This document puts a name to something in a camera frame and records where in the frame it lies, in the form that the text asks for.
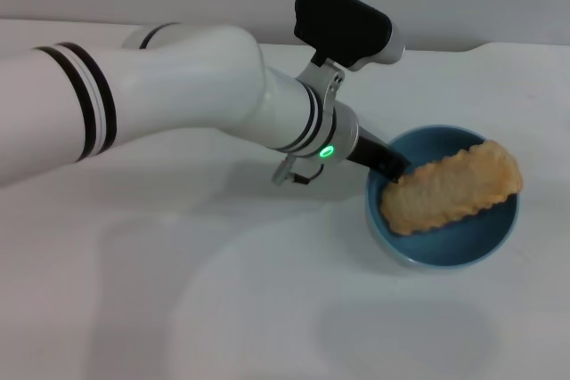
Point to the long toy bread loaf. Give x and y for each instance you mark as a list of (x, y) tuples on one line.
[(450, 188)]

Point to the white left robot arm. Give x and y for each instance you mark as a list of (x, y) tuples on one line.
[(178, 91)]

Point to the silver left camera bracket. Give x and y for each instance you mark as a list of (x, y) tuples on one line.
[(323, 79)]

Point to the blue bowl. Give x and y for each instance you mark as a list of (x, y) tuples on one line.
[(445, 246)]

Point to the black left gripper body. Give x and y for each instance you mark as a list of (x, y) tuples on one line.
[(369, 153)]

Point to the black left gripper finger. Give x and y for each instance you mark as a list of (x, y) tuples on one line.
[(394, 168)]

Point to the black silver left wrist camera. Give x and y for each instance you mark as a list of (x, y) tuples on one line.
[(343, 28)]

